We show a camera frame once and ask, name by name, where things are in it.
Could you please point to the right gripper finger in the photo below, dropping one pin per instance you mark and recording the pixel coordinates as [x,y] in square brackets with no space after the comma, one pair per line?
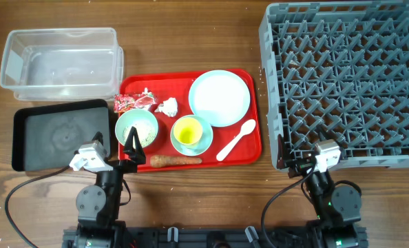
[282,151]
[323,134]

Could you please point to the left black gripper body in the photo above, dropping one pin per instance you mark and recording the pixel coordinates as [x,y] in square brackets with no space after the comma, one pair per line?
[128,166]

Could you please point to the yellow plastic cup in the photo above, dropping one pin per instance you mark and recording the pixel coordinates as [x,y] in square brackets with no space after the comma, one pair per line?
[187,130]

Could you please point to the light blue plate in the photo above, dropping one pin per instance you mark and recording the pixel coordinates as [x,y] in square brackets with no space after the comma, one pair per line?
[220,97]

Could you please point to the grey dishwasher rack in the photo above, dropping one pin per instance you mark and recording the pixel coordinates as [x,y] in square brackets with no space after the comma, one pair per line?
[343,65]

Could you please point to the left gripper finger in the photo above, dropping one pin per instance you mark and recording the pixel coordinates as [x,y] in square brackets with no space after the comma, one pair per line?
[128,136]
[136,145]

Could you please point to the green bowl with rice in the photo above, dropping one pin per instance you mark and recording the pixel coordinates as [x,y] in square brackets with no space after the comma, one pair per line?
[145,123]

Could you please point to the red serving tray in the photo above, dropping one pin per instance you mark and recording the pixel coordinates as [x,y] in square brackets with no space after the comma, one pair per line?
[177,85]

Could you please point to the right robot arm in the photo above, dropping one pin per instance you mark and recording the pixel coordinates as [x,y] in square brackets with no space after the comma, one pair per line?
[337,204]

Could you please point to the red strawberry cake wrapper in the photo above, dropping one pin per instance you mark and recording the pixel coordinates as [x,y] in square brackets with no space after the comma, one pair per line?
[127,102]

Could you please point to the orange carrot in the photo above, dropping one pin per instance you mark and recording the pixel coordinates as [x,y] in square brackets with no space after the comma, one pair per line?
[159,161]

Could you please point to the crumpled white tissue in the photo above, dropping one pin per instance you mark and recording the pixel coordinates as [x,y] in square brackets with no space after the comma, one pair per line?
[168,107]

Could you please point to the black plastic tray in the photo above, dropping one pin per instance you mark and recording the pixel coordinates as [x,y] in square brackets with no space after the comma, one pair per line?
[46,137]

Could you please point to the white plastic spoon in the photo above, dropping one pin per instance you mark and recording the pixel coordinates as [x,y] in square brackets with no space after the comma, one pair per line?
[245,129]

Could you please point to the light blue small bowl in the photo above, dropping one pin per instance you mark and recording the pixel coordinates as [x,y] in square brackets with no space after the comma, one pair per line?
[201,146]

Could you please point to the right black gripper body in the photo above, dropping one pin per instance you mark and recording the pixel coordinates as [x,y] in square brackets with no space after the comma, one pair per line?
[299,165]

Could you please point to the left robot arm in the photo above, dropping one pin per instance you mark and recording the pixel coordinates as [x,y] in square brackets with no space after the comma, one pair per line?
[98,205]

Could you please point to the clear plastic bin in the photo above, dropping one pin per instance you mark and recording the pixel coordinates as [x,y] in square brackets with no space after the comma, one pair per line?
[62,64]

